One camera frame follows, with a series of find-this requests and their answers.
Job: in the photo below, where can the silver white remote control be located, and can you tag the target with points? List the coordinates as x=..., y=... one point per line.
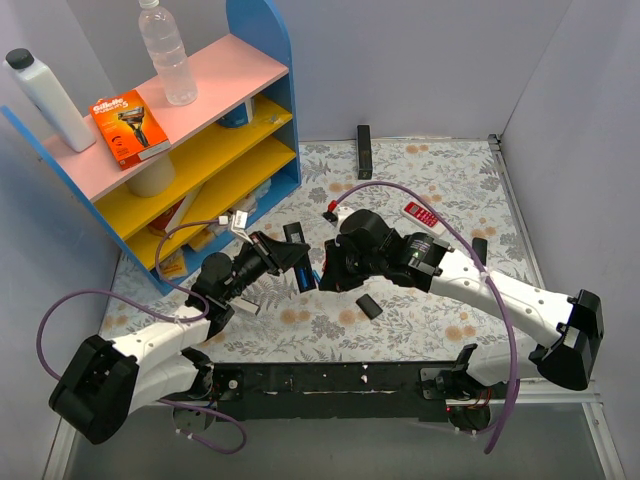
x=246, y=306

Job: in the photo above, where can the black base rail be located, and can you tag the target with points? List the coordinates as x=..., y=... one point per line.
x=420, y=390

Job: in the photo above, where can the blue battery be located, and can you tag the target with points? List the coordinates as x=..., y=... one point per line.
x=302, y=277

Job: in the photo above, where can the cream cylinder on shelf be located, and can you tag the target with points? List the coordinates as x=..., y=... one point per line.
x=154, y=179

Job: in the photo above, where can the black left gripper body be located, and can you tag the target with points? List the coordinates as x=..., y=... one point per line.
x=269, y=248

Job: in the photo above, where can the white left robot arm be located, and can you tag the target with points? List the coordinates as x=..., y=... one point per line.
x=107, y=380

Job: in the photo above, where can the white bottle black cap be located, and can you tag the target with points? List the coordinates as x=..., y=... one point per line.
x=42, y=87

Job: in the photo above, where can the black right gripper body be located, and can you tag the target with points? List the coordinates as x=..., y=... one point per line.
x=338, y=267

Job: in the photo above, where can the orange razor box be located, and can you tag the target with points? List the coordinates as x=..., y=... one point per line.
x=129, y=128

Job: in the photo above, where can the clear plastic water bottle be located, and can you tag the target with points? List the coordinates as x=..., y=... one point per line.
x=166, y=50

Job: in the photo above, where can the tissue packs on shelf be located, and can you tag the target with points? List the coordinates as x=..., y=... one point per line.
x=174, y=266

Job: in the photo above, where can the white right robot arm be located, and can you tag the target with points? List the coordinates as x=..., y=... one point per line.
x=563, y=333

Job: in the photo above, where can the red white remote control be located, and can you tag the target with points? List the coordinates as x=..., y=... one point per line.
x=424, y=219

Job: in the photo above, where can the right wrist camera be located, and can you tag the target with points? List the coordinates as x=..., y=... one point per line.
x=337, y=214

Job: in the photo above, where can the blue white can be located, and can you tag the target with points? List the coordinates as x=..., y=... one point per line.
x=238, y=117

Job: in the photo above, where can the blue pink yellow shelf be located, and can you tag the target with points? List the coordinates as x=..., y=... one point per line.
x=216, y=167

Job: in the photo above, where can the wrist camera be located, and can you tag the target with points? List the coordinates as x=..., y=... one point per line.
x=337, y=214
x=236, y=223

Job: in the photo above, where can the black box at back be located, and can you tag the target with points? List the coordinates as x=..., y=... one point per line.
x=364, y=152

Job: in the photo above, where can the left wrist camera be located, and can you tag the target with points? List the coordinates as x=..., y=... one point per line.
x=236, y=223

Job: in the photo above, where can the black remote with buttons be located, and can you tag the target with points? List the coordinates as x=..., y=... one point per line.
x=294, y=234

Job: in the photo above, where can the floral table mat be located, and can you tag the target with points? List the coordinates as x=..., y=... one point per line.
x=459, y=179

